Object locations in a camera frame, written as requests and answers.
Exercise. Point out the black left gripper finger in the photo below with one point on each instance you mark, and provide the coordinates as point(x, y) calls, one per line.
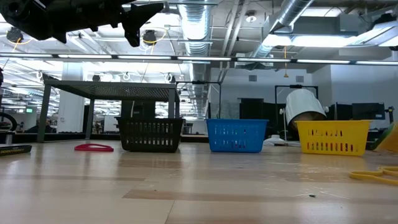
point(133, 21)

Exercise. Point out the yellow green crayon box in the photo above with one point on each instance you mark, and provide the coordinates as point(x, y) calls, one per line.
point(392, 140)
point(15, 151)

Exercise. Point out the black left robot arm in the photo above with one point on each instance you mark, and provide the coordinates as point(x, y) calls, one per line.
point(18, 12)

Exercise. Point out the grey perforated metal shelf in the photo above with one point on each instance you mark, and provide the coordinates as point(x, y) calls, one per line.
point(109, 90)

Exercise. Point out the round ceiling sensor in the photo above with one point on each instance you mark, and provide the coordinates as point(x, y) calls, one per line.
point(250, 18)

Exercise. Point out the person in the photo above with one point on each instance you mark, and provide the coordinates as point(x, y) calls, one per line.
point(46, 127)

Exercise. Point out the black plastic basket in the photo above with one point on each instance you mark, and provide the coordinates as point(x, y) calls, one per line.
point(149, 147)

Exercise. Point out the red rubber band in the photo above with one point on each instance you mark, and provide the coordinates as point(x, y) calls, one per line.
point(93, 149)

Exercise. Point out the long overhead light bar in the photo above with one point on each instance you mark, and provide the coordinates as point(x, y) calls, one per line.
point(264, 59)

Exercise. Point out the blue plastic basket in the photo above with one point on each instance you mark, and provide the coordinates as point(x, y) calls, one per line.
point(236, 123)

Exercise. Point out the yellow plastic basket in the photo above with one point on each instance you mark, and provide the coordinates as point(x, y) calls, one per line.
point(332, 126)

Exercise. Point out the black background monitor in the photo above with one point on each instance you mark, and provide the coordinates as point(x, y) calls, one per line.
point(367, 111)

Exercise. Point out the silver spiral air duct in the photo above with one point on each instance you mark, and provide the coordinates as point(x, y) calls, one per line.
point(292, 12)
point(194, 18)

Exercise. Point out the black background rig frame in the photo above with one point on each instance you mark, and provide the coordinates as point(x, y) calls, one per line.
point(295, 86)
point(199, 82)

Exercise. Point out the black camera stand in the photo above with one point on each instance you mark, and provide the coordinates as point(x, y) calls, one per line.
point(390, 113)

